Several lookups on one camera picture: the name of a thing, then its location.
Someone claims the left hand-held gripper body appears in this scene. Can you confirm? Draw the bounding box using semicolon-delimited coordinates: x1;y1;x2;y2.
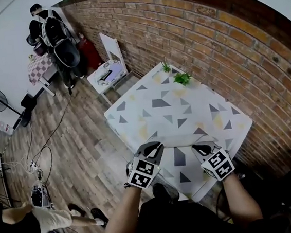
124;152;164;192

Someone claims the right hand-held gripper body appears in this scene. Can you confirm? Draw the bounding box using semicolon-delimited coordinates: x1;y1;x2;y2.
197;145;238;185

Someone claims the grey cloth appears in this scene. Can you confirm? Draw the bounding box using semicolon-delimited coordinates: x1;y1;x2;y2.
152;129;219;151

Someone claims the person's left forearm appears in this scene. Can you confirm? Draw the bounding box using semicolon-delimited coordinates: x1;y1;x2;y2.
100;185;146;233

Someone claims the person's right forearm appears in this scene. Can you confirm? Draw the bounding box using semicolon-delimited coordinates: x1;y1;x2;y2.
220;170;265;226

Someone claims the table with triangle-patterned cloth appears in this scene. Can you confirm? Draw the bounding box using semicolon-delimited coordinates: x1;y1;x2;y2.
99;53;261;212

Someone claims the person's black clothing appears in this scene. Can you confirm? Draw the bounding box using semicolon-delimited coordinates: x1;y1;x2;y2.
82;170;278;233

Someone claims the leafy green potted plant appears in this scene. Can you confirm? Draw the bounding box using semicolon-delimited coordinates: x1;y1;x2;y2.
172;71;193;87

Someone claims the black remote control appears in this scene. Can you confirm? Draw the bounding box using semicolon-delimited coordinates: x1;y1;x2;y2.
99;70;114;82

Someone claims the patterned chair cushion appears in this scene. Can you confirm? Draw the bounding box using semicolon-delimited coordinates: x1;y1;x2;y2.
89;58;129;88

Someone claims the spiky green potted plant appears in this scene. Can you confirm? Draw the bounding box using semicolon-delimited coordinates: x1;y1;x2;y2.
160;61;173;75

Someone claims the grey handheld device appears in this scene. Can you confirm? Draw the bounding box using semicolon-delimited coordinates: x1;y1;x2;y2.
30;181;54;210

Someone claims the white power strip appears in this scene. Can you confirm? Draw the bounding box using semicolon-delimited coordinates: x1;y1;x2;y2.
27;159;40;172

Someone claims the red gas cylinder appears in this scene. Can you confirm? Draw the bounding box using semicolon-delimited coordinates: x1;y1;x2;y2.
76;31;103;72

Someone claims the white wooden chair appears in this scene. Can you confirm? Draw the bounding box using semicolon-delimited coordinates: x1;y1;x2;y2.
82;30;132;107

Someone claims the small black box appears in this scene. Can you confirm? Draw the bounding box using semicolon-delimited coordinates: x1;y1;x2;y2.
20;93;38;112

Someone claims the pink checkered cloth table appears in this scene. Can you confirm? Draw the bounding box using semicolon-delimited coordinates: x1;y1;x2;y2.
26;52;59;100

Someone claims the white canister red label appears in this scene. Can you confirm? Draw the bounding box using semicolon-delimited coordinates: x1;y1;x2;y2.
0;118;15;136

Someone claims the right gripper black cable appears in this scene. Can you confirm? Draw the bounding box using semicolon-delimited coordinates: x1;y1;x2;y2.
213;187;230;221

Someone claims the long black floor cable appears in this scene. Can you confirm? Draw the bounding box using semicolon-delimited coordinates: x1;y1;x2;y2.
22;88;79;163

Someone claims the looped black floor cable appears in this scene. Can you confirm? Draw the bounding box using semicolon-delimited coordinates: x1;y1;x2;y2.
35;146;56;185

